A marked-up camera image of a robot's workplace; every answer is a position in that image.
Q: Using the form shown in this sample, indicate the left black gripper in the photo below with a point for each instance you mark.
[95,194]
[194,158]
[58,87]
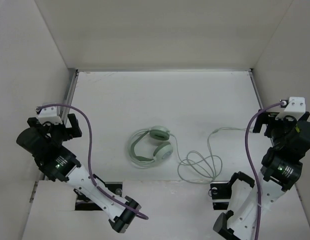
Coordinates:
[74,131]

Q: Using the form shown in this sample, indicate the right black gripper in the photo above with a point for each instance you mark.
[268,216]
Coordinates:
[264,117]

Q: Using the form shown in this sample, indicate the mint green headphones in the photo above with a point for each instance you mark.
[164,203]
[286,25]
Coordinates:
[163,151]

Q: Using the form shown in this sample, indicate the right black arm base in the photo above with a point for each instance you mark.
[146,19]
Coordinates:
[220,193]

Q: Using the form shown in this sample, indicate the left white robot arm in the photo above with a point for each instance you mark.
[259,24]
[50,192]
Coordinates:
[44,141]

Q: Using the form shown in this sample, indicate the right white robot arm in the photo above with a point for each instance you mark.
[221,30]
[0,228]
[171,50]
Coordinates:
[281,169]

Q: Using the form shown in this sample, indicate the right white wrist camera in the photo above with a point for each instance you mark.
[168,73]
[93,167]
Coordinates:
[294,107]

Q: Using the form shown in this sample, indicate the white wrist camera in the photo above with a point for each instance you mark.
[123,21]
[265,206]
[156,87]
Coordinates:
[49,115]
[294,107]

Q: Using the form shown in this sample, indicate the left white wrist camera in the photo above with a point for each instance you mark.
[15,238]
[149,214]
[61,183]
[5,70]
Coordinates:
[49,115]

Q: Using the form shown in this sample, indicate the right aluminium rail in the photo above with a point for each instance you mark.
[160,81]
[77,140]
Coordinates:
[251,75]

